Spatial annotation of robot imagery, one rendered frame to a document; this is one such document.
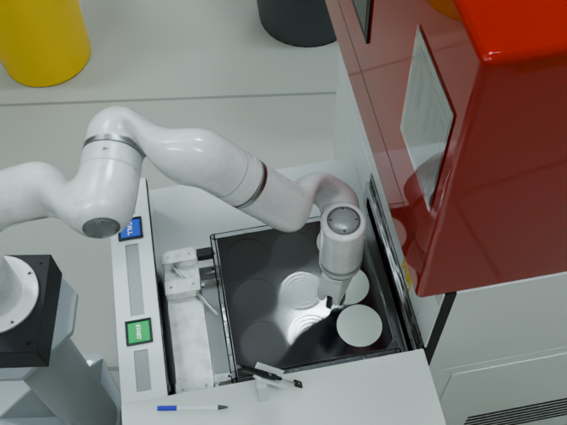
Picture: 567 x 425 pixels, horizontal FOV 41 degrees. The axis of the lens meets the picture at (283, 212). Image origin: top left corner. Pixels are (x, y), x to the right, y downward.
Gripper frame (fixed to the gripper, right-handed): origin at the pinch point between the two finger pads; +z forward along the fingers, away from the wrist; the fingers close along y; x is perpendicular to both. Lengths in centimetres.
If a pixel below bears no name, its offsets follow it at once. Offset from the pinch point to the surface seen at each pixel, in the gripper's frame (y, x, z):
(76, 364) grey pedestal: 28, -63, 44
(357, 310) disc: -1.4, 4.5, 5.8
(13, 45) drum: -80, -174, 69
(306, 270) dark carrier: -5.9, -10.0, 5.8
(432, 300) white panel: 1.7, 19.5, -18.4
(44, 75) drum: -84, -168, 88
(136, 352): 29.4, -33.0, 0.3
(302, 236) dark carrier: -13.7, -14.6, 5.9
